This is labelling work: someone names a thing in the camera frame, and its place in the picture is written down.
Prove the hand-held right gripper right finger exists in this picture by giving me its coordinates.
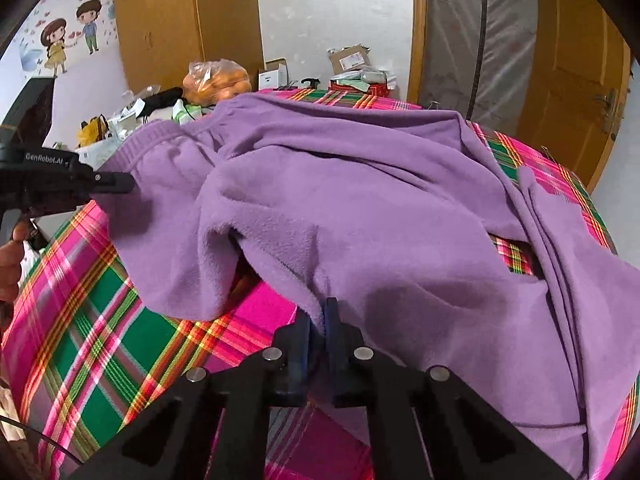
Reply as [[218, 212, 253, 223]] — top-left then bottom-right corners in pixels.
[[324, 297, 577, 480]]

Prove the brown cardboard box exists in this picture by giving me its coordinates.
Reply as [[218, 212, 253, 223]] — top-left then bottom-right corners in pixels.
[[327, 42, 374, 76]]

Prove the red patterned box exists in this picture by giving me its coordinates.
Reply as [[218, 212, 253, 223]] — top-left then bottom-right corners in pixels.
[[329, 79, 397, 99]]

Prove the metal door handle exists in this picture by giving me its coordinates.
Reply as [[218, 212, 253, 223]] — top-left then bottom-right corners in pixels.
[[592, 87, 626, 141]]

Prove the wooden wardrobe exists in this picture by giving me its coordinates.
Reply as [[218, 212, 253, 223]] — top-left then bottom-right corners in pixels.
[[112, 0, 266, 107]]

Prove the cartoon wall sticker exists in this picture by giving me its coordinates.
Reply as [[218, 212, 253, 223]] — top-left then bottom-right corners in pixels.
[[20, 0, 118, 80]]

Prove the white cardboard box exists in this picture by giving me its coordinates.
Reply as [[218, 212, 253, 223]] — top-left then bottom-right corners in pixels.
[[257, 57, 291, 92]]

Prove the person's left hand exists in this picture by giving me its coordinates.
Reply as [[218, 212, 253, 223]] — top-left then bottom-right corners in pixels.
[[0, 222, 32, 306]]

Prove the plastic bag of oranges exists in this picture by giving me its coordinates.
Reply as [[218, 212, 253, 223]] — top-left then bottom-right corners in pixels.
[[181, 59, 251, 109]]

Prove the purple fleece garment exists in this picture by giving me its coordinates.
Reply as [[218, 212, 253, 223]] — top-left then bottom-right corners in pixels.
[[92, 94, 640, 480]]

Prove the yellow bag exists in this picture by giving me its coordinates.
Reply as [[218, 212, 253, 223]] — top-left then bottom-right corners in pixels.
[[76, 115, 110, 149]]

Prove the wooden door frame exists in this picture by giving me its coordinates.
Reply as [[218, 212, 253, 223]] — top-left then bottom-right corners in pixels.
[[407, 0, 430, 106]]

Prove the black cable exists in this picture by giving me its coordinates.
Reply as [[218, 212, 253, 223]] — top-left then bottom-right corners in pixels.
[[0, 416, 83, 466]]

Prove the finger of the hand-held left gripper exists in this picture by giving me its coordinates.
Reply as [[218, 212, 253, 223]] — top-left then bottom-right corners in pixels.
[[75, 170, 137, 197]]

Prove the pink green plaid bed sheet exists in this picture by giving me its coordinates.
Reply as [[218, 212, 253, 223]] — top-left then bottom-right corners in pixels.
[[0, 87, 640, 480]]

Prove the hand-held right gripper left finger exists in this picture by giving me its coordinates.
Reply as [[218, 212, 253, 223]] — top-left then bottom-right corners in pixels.
[[65, 317, 314, 480]]

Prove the black cloth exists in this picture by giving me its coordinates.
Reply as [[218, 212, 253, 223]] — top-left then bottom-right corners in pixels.
[[142, 86, 185, 116]]

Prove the wooden door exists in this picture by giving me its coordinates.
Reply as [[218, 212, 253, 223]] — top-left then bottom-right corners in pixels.
[[517, 0, 634, 194]]

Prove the pile of white packets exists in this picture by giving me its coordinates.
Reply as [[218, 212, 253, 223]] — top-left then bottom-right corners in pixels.
[[106, 91, 148, 142]]

